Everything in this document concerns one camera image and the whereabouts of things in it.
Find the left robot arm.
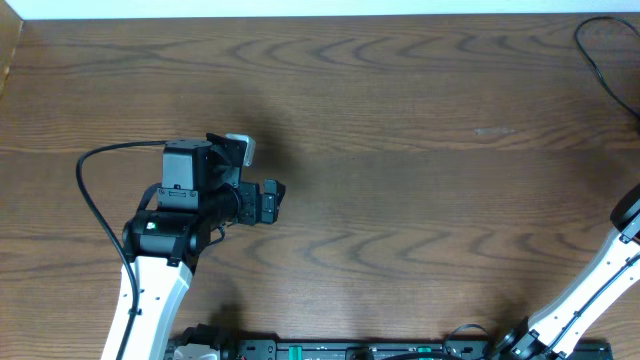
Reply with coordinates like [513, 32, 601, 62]
[102, 134, 286, 359]

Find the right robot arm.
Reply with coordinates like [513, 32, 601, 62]
[490, 187, 639, 360]

